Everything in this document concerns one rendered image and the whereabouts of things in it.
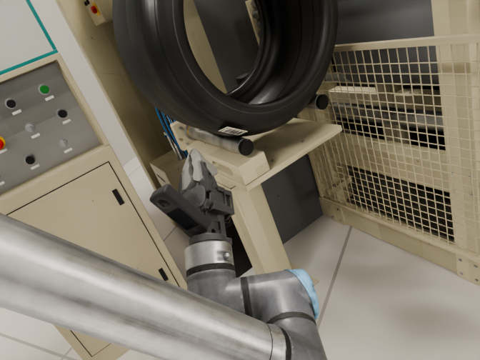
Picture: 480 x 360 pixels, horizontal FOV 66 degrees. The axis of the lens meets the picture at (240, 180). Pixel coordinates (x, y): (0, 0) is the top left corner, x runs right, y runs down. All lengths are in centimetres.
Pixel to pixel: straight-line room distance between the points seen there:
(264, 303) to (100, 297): 30
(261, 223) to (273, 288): 91
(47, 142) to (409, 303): 152
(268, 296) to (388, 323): 101
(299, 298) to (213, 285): 15
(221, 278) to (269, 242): 97
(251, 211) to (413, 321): 73
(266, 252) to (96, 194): 74
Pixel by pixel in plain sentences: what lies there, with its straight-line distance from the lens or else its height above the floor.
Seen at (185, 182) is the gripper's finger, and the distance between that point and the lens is 77.
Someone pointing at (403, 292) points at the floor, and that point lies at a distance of 171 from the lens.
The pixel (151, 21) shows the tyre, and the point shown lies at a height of 126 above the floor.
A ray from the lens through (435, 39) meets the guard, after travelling 107.
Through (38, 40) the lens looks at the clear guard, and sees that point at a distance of 155.
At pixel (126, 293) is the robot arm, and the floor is 102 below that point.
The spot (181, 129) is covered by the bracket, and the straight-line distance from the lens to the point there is 126.
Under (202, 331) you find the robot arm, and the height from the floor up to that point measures 94.
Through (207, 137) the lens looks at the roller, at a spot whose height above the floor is 91.
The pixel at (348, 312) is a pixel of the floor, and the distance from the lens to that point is 167.
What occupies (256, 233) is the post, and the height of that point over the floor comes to 38.
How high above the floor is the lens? 127
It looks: 26 degrees down
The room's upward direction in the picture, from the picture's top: 21 degrees counter-clockwise
